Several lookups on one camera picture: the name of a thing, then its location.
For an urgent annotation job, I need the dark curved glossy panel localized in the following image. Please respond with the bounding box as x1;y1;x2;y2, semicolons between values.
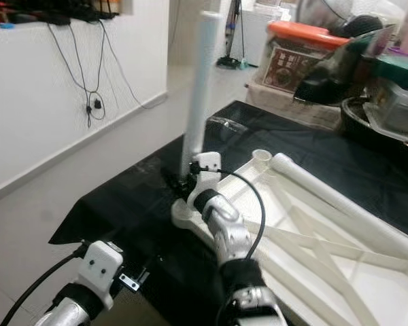
292;27;395;106

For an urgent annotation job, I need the silver metal bowl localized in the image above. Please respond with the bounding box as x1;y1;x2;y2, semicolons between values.
296;0;354;28

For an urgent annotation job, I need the orange-lidded storage box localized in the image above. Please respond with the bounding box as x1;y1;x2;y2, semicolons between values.
255;20;351;92

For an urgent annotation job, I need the white plastic table top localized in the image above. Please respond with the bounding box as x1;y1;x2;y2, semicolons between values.
171;148;408;326

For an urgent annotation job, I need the white appliance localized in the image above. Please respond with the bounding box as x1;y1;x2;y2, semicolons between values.
238;7;266;65

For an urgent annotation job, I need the black floor mop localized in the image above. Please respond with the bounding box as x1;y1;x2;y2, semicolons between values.
218;0;245;69

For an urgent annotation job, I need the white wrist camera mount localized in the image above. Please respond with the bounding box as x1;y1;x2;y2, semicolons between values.
78;240;124;300
187;153;222;204

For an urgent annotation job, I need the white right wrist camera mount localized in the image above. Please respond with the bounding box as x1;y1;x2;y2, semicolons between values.
187;153;222;204

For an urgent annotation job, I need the white plastic table leg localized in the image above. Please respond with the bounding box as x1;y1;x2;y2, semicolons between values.
271;153;408;262
178;10;222;179

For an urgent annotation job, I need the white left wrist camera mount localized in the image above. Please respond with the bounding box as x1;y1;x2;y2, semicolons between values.
78;240;124;300

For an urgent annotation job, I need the looped black wall cable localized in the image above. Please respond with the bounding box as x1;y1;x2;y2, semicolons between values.
48;24;106;130

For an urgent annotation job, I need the black router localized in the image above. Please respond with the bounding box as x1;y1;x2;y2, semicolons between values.
27;0;120;26

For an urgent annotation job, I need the black wok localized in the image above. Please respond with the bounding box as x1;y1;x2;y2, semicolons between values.
340;95;408;150

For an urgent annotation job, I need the clear plastic container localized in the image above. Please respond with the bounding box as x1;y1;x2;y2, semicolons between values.
374;68;408;137

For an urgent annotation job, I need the black tablecloth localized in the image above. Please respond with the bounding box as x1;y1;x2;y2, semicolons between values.
49;101;408;326

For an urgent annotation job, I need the thin black wall cable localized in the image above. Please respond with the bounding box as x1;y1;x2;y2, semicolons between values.
99;24;167;111

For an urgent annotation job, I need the beige bench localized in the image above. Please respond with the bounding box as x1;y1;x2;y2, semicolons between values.
245;78;344;130

